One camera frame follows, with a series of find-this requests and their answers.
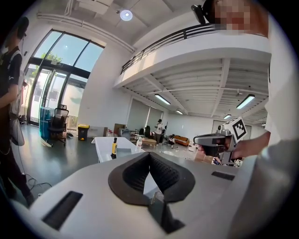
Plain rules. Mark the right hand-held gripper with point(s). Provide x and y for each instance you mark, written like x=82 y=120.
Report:
x=225 y=140

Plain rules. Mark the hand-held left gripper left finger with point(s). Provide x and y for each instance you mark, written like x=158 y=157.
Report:
x=116 y=182

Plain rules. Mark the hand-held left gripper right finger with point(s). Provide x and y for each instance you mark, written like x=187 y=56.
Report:
x=181 y=182

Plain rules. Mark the person's right forearm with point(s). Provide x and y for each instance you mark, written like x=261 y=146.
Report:
x=253 y=145

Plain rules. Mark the long ceiling light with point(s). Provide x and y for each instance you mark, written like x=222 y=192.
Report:
x=162 y=99
x=227 y=116
x=179 y=112
x=245 y=101

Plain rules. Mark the yellow and black bottle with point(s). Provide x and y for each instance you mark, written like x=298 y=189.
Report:
x=114 y=148

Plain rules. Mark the white table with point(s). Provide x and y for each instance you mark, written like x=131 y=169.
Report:
x=105 y=145

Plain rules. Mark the orange sofa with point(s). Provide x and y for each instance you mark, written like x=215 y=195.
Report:
x=181 y=140

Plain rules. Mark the clear plastic bottle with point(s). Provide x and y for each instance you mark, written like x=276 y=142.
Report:
x=138 y=145

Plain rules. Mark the low wooden table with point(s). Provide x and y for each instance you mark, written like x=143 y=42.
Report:
x=149 y=142

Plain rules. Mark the cardboard box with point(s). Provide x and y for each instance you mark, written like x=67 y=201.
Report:
x=119 y=128

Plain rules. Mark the black bin with yellow lid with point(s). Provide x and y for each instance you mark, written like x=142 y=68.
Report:
x=83 y=132

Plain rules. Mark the person's white shirt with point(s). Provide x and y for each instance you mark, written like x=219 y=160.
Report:
x=283 y=93

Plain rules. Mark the black office chair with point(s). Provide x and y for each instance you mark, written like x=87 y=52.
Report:
x=58 y=126

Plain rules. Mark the stack of blue water bottles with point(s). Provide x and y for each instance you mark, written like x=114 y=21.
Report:
x=44 y=123

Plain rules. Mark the black balcony railing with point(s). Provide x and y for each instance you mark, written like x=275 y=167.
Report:
x=163 y=43

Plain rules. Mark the large glass entrance door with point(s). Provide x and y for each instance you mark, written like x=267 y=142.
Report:
x=60 y=77

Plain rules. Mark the round ceiling lamp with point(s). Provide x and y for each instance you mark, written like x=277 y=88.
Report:
x=126 y=15

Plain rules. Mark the black head-mounted camera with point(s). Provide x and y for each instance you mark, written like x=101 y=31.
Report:
x=199 y=14

